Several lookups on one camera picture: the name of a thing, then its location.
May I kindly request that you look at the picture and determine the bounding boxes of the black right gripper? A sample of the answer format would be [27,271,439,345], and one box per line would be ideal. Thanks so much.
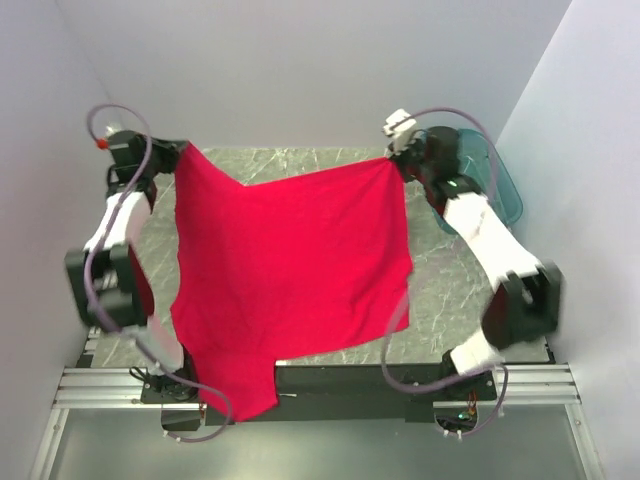
[387,133,433,185]

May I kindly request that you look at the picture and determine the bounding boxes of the teal plastic basket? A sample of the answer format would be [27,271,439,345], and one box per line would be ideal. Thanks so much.
[456,128,523,228]

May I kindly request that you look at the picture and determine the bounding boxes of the red t shirt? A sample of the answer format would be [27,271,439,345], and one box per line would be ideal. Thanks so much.
[169,140,415,424]

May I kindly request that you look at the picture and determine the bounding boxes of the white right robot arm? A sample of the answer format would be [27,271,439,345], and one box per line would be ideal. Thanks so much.
[381,120,563,399]

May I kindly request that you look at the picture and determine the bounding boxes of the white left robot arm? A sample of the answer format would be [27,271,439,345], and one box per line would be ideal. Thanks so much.
[64,130,200,403]

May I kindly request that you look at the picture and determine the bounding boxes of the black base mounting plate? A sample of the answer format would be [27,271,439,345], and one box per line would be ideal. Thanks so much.
[129,364,499,432]

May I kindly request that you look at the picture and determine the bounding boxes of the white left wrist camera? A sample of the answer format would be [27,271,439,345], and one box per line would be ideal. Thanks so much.
[95,122,124,150]

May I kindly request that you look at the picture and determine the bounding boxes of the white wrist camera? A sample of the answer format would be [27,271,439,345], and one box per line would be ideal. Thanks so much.
[382,109,418,156]
[95,122,124,150]

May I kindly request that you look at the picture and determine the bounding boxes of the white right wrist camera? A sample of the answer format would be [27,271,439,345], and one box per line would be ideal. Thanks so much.
[382,109,418,156]

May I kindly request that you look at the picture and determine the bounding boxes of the aluminium frame rail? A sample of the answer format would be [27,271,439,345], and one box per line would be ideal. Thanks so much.
[52,364,581,410]

